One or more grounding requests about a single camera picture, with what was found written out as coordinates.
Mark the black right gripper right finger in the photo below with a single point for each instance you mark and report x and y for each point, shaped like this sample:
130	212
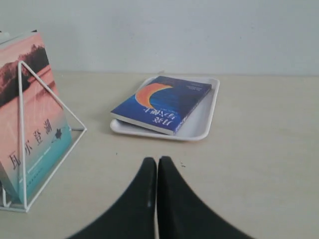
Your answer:
182	214

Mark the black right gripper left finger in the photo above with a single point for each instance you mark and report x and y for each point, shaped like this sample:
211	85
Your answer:
132	216

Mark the blue moon cover book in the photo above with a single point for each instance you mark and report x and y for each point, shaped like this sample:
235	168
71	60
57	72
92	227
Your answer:
162	105

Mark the pink teal lake book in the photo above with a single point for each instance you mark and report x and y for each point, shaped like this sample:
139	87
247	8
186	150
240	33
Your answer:
47	133

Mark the white plastic tray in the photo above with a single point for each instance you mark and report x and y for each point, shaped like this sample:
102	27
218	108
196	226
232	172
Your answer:
195	128

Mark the white wire book rack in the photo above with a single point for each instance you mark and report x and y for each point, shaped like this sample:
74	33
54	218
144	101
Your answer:
25	206

